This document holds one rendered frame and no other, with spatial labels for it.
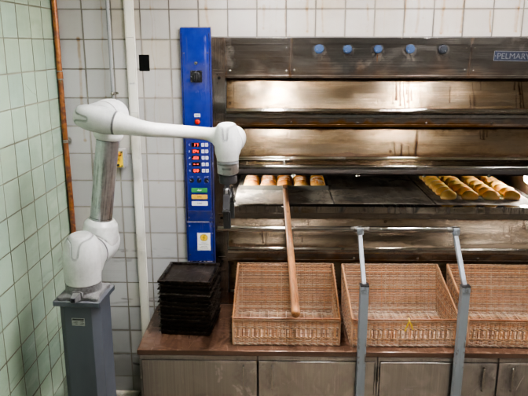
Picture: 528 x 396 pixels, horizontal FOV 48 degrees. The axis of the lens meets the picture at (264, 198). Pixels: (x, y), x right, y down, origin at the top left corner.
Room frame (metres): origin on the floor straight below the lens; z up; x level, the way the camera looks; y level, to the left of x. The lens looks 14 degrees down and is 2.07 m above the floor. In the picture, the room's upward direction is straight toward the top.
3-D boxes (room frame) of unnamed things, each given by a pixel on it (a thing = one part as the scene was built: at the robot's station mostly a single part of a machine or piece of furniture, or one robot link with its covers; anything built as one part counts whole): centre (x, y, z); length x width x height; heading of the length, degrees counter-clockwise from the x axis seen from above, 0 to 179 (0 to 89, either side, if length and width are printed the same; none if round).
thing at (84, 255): (2.47, 0.79, 1.17); 0.18 x 0.16 x 0.22; 174
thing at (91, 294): (2.44, 0.79, 1.03); 0.22 x 0.18 x 0.06; 175
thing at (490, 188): (3.68, -1.28, 1.21); 0.61 x 0.48 x 0.06; 179
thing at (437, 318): (2.98, -0.71, 0.72); 0.56 x 0.49 x 0.28; 90
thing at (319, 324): (2.99, -0.12, 0.72); 0.56 x 0.49 x 0.28; 89
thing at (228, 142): (2.43, 0.15, 1.68); 0.13 x 0.11 x 0.16; 173
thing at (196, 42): (4.20, 0.34, 1.07); 1.93 x 0.16 x 2.15; 179
